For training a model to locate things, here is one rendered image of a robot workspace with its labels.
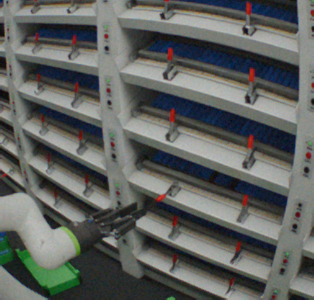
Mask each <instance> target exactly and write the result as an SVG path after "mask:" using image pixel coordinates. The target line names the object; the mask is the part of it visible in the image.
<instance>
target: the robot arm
mask: <svg viewBox="0 0 314 300"><path fill-rule="evenodd" d="M115 207H116V209H114V208H112V207H109V208H107V209H105V210H101V211H99V212H96V213H91V214H87V215H85V217H86V220H84V221H82V222H79V221H75V222H71V223H69V224H68V225H67V224H66V225H64V226H62V227H60V228H57V229H55V230H53V229H52V228H51V227H50V226H49V225H48V224H47V222H46V220H45V218H44V216H43V215H42V214H41V212H40V210H39V208H38V205H37V204H36V203H35V202H34V200H33V199H32V198H30V197H29V196H28V195H27V194H24V193H18V194H17V193H15V194H13V195H8V196H4V197H2V198H1V197H0V232H4V231H5V232H7V231H16V233H17V234H18V235H19V236H20V237H21V239H22V241H23V243H24V245H25V247H26V248H27V250H28V251H29V254H30V256H31V258H32V259H33V260H34V261H35V262H36V263H37V264H38V265H39V266H40V267H42V268H45V269H48V270H54V269H57V268H59V267H61V266H63V264H65V263H66V262H68V261H69V260H70V259H72V258H74V257H77V256H78V255H82V253H86V252H87V251H90V250H91V249H92V248H93V246H94V244H99V243H100V242H101V241H102V239H103V238H109V237H110V236H113V237H114V239H115V240H118V239H119V238H120V237H121V236H122V235H124V234H127V233H128V232H129V231H130V230H132V229H135V228H136V227H137V226H136V220H139V219H140V218H141V217H144V216H146V215H147V209H146V206H143V207H141V208H139V209H137V202H134V203H132V204H129V205H128V206H126V207H123V208H119V207H118V206H115ZM109 212H110V213H109ZM127 215H128V216H127ZM126 216H127V217H126ZM118 217H120V218H122V219H119V220H118V221H114V220H115V219H117V218H118ZM112 221H113V222H112ZM0 300H49V299H48V298H45V297H43V296H41V295H39V294H37V293H35V292H34V291H33V290H30V289H28V288H27V287H25V286H24V285H23V284H21V283H20V282H19V281H18V280H17V279H15V278H14V277H12V276H11V275H10V274H9V273H8V272H7V271H6V270H5V269H4V268H2V266H0Z"/></svg>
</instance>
